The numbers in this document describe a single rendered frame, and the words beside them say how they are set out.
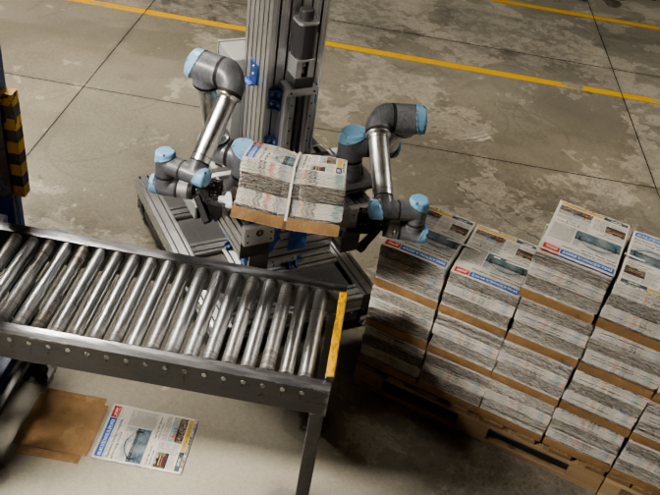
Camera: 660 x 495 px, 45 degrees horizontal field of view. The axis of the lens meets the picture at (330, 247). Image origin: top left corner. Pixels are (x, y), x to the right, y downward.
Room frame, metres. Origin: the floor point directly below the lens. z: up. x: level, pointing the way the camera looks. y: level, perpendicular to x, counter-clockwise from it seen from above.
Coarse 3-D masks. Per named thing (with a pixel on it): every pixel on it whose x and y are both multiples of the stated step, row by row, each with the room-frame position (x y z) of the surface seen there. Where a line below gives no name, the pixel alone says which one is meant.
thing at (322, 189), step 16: (320, 160) 2.46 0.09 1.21; (336, 160) 2.49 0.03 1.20; (304, 176) 2.28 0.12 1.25; (320, 176) 2.28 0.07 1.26; (336, 176) 2.28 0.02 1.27; (304, 192) 2.26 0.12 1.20; (320, 192) 2.26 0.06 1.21; (336, 192) 2.26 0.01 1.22; (304, 208) 2.24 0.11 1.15; (320, 208) 2.24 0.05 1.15; (336, 208) 2.25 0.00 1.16; (336, 224) 2.23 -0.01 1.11
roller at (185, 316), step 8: (200, 272) 2.21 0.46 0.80; (208, 272) 2.24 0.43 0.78; (192, 280) 2.17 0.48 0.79; (200, 280) 2.17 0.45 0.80; (192, 288) 2.12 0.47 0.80; (200, 288) 2.14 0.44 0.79; (192, 296) 2.08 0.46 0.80; (184, 304) 2.03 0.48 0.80; (192, 304) 2.04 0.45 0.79; (184, 312) 1.99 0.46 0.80; (192, 312) 2.01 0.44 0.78; (176, 320) 1.96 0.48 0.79; (184, 320) 1.95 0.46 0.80; (176, 328) 1.91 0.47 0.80; (184, 328) 1.92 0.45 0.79; (176, 336) 1.87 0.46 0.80; (184, 336) 1.89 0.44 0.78; (168, 344) 1.83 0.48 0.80; (176, 344) 1.84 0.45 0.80; (176, 352) 1.81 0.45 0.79
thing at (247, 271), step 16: (0, 224) 2.30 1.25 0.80; (16, 224) 2.31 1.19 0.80; (0, 240) 2.27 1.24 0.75; (64, 240) 2.27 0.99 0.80; (80, 240) 2.28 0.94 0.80; (96, 240) 2.30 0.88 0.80; (32, 256) 2.26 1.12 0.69; (128, 256) 2.26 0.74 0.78; (144, 256) 2.25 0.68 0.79; (160, 256) 2.26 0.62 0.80; (176, 256) 2.28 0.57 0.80; (192, 256) 2.29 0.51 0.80; (176, 272) 2.25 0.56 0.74; (192, 272) 2.25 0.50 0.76; (240, 272) 2.25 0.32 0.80; (256, 272) 2.26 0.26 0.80; (272, 272) 2.28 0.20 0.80; (224, 288) 2.25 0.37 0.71; (320, 288) 2.24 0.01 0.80; (336, 288) 2.25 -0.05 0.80; (336, 304) 2.24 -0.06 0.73
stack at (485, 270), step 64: (384, 256) 2.53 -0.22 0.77; (448, 256) 2.52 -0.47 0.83; (512, 256) 2.59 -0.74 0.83; (384, 320) 2.51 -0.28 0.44; (448, 320) 2.41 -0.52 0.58; (512, 320) 2.46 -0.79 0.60; (576, 320) 2.26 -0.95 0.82; (448, 384) 2.39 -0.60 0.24; (576, 384) 2.23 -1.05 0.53; (640, 384) 2.15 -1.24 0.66; (512, 448) 2.28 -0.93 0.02; (576, 448) 2.19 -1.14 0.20
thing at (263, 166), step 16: (256, 144) 2.49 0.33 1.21; (256, 160) 2.28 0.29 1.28; (272, 160) 2.31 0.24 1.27; (288, 160) 2.38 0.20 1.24; (256, 176) 2.27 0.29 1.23; (272, 176) 2.27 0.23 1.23; (240, 192) 2.24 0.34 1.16; (256, 192) 2.25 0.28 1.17; (272, 192) 2.25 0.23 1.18; (256, 208) 2.23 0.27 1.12; (272, 208) 2.23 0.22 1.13
